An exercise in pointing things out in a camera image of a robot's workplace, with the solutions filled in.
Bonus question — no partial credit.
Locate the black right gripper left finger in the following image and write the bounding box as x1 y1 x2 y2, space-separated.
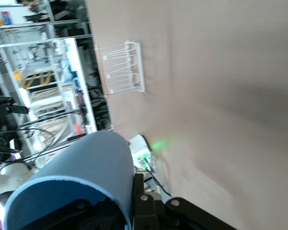
50 198 129 230

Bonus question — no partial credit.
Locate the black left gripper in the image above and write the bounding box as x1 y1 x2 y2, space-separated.
0 95 29 115

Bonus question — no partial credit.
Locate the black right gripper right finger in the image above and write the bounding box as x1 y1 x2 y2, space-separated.
132 172 238 230

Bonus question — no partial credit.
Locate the blue plastic cup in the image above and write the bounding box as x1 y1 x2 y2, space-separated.
2 130 135 230

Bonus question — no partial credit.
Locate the yellow black hazard stripe panel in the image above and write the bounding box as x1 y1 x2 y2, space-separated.
20 71 52 89

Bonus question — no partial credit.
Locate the brown table cover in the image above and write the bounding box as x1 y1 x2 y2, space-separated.
85 0 288 230

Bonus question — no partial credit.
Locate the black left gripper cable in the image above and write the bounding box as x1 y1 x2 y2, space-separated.
0 124 63 166

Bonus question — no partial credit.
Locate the black left arm base cable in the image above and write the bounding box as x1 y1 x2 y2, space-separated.
143 165 175 196

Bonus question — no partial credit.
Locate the white wire cup holder rack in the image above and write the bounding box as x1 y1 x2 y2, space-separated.
93 40 147 99

